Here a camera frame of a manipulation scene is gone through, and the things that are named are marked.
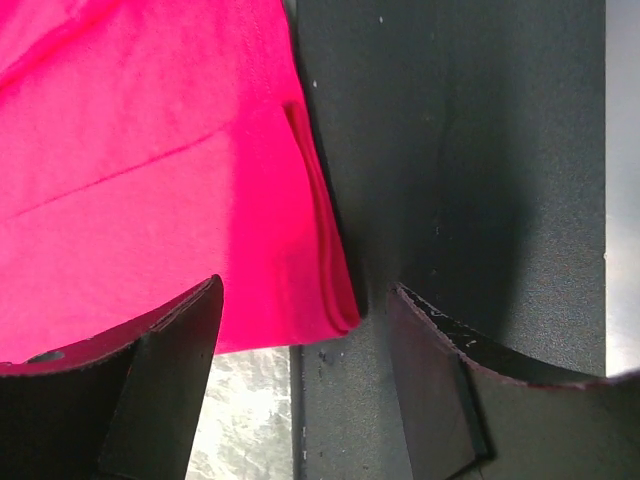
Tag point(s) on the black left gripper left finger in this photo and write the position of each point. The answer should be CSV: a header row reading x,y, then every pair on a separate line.
x,y
123,404

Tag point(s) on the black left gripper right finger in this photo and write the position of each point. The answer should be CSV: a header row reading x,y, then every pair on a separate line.
x,y
472,408

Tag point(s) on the red t shirt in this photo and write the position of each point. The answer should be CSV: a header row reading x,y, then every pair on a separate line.
x,y
147,146

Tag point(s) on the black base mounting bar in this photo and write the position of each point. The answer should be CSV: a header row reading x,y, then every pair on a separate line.
x,y
463,144

